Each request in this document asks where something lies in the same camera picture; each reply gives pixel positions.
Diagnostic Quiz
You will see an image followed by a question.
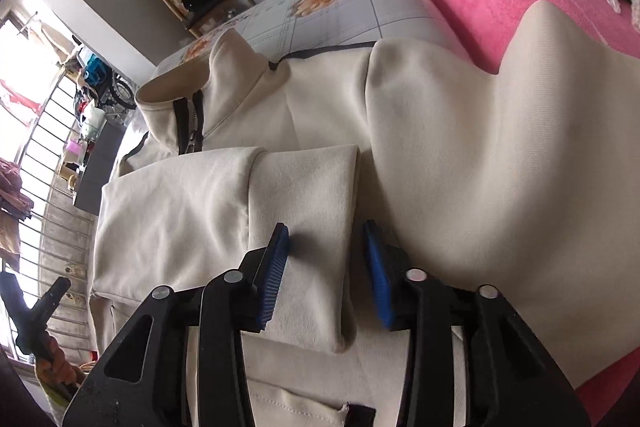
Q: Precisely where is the cream zip jacket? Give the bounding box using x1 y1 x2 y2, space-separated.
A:
87 0 640 427

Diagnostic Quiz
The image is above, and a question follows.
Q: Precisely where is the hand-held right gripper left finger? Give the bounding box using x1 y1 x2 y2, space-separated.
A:
62 222 291 427

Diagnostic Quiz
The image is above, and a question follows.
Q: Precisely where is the white plastic bag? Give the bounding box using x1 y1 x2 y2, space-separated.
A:
80 104 108 132

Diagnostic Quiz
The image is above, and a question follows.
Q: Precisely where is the pile of colourful clothes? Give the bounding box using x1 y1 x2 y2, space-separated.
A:
75 52 111 108

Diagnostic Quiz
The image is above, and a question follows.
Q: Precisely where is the floral checked bed sheet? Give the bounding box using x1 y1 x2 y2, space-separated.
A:
155 0 453 70

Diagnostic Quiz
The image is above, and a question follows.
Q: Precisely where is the hanging dark red garment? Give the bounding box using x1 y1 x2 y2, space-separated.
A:
0 157 33 268

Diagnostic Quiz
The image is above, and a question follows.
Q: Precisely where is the person's left hand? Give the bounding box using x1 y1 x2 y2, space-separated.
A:
35 332 88 390

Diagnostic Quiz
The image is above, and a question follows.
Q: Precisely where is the metal window railing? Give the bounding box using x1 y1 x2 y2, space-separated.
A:
0 72 101 358

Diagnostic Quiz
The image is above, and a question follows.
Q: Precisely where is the dark grey cabinet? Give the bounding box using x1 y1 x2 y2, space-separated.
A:
75 127 126 215

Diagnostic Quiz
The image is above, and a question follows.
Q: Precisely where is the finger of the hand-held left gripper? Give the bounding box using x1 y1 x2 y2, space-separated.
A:
30 278 72 328

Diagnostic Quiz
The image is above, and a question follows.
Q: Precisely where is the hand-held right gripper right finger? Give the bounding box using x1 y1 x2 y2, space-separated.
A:
362 220 593 427

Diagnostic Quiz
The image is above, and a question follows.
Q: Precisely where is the wheelchair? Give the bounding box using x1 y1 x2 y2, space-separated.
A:
80 57 138 128

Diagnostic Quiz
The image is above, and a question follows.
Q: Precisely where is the hanging white garment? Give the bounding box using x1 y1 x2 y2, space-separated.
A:
20 14 66 58

